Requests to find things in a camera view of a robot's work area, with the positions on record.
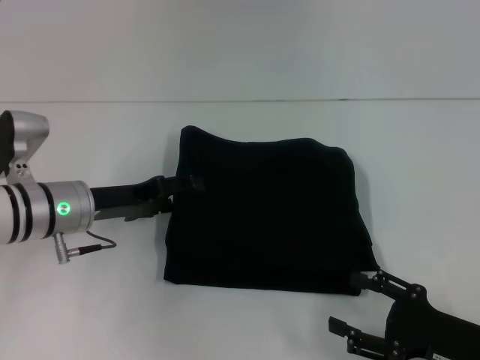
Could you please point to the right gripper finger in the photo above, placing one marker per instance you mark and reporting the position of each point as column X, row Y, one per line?
column 378, row 283
column 356, row 335

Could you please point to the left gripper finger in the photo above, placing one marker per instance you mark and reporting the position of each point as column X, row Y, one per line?
column 162, row 205
column 187, row 183

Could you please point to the black shirt with FREE print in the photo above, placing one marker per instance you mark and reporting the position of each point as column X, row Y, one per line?
column 270, row 210

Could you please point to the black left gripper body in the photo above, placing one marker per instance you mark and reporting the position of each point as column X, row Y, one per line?
column 123, row 198

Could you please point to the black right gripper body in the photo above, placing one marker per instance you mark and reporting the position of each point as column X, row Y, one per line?
column 423, row 330

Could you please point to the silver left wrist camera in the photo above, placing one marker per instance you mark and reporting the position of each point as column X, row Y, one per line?
column 24, row 142

